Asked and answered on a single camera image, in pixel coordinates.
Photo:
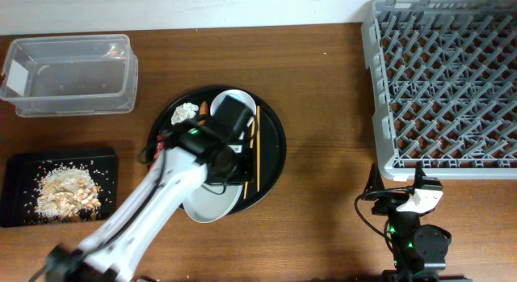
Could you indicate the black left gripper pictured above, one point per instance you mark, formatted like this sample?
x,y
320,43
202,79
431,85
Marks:
x,y
245,174

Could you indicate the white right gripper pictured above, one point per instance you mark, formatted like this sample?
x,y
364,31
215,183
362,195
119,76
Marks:
x,y
375,181

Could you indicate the white round plate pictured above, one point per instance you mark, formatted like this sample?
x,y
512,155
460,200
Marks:
x,y
208,204

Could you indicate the orange carrot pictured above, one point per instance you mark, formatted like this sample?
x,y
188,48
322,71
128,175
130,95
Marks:
x,y
203,113

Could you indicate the white tissue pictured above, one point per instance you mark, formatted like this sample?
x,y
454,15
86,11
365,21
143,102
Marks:
x,y
184,112

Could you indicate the red snack wrapper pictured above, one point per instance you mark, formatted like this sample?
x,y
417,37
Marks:
x,y
158,148

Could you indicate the rice and food scraps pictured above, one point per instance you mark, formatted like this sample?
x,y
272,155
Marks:
x,y
68,192

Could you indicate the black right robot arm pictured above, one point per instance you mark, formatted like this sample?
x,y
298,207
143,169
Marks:
x,y
419,251

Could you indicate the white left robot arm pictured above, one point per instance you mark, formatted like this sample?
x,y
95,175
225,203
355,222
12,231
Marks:
x,y
114,250

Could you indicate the grey dishwasher rack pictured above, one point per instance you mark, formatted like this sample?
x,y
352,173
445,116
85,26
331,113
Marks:
x,y
444,86

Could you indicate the wooden chopstick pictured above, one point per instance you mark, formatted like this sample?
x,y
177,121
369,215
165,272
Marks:
x,y
253,127
258,149

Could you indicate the round black tray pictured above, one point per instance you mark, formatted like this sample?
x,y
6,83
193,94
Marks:
x,y
273,141

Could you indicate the small white bowl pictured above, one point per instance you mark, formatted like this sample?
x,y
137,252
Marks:
x,y
239,95

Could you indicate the black rectangular tray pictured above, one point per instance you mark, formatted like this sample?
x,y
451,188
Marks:
x,y
25,173

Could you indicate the clear plastic bin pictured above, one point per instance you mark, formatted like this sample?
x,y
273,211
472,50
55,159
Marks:
x,y
70,75

